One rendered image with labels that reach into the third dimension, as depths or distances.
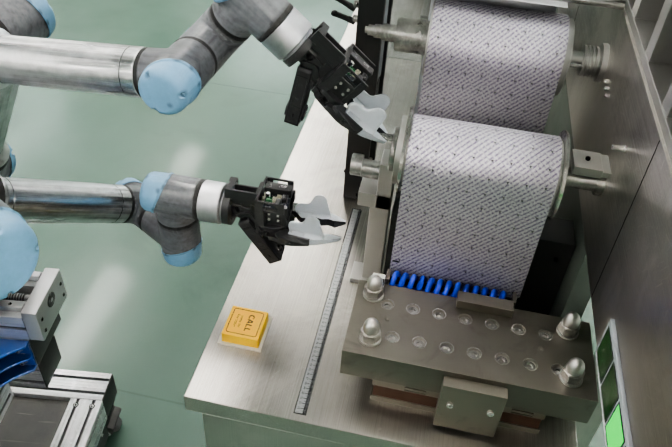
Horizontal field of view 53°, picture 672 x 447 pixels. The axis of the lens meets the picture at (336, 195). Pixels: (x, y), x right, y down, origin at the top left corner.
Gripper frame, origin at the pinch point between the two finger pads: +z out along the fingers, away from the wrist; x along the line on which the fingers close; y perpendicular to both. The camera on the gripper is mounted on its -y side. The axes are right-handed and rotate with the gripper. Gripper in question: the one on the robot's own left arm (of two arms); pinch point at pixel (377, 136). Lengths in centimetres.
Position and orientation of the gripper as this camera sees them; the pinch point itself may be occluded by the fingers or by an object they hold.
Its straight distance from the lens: 113.3
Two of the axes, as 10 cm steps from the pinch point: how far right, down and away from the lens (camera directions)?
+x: 2.0, -6.2, 7.6
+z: 7.1, 6.3, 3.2
